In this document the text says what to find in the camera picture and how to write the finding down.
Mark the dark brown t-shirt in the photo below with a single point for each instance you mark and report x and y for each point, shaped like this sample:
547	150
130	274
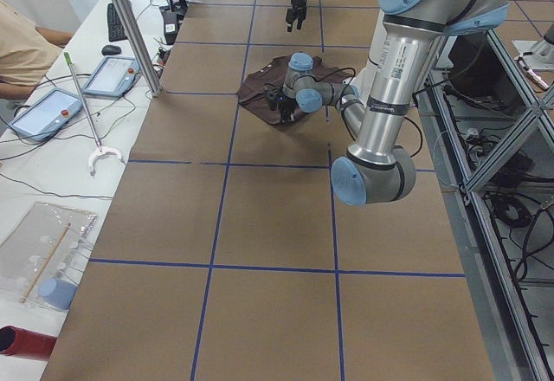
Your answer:
304	78

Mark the black computer mouse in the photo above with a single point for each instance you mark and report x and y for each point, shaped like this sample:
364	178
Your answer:
110	49

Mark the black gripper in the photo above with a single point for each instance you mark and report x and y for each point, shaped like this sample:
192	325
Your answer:
297	1
286	104

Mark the near teach pendant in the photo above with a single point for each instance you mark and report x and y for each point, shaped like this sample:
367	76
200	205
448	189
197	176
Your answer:
47	116

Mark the far teach pendant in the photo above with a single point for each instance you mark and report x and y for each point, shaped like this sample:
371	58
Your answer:
112	78

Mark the aluminium frame rack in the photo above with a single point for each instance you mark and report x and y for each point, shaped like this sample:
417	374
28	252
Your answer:
491	142

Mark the reacher grabber stick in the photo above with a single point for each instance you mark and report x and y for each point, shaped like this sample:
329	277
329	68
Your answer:
101	150

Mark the blue plastic cup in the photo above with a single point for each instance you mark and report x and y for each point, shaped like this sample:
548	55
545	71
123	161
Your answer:
58	293

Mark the clear plastic bag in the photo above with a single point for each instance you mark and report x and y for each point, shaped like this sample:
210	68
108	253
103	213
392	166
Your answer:
51	241

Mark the black keyboard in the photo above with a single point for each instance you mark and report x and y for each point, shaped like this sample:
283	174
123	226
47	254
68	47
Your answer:
115	29

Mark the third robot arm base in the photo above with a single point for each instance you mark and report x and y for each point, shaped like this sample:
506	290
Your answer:
534	57

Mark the aluminium frame post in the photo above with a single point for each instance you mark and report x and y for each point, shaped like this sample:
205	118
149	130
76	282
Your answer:
124	10

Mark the teach pendant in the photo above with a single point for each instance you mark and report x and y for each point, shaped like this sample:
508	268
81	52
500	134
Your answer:
47	116
112	78

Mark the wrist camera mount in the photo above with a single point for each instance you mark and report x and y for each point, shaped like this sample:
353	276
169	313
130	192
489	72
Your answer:
271	94

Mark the red cylinder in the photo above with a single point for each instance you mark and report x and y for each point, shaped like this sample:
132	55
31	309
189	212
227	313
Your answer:
22	343

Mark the person in beige shirt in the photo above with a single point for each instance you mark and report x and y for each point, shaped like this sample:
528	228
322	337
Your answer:
27	53

